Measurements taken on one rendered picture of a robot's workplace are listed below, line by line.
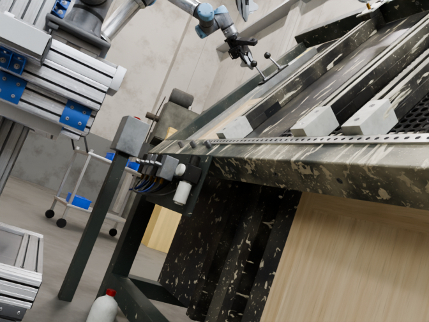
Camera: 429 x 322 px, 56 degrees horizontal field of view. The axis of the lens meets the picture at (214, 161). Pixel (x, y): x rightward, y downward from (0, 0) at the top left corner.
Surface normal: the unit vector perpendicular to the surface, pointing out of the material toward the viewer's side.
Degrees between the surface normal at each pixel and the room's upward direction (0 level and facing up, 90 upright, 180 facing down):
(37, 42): 90
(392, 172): 147
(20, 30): 90
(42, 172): 90
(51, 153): 90
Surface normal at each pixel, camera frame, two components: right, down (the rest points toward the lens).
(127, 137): 0.47, 0.04
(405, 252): -0.82, -0.36
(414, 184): -0.73, 0.58
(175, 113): 0.27, -0.02
